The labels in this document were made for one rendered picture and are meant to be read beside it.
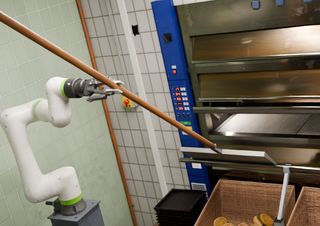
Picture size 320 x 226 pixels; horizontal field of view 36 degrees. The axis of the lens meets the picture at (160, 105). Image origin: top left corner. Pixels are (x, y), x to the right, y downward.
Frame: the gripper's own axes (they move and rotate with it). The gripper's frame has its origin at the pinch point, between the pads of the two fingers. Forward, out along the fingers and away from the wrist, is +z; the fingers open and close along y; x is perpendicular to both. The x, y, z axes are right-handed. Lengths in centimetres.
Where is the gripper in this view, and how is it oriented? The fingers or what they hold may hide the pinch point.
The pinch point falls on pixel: (115, 87)
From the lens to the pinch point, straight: 212.4
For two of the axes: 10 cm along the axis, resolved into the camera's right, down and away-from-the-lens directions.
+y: -1.9, 9.4, -2.8
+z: 8.3, 0.0, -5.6
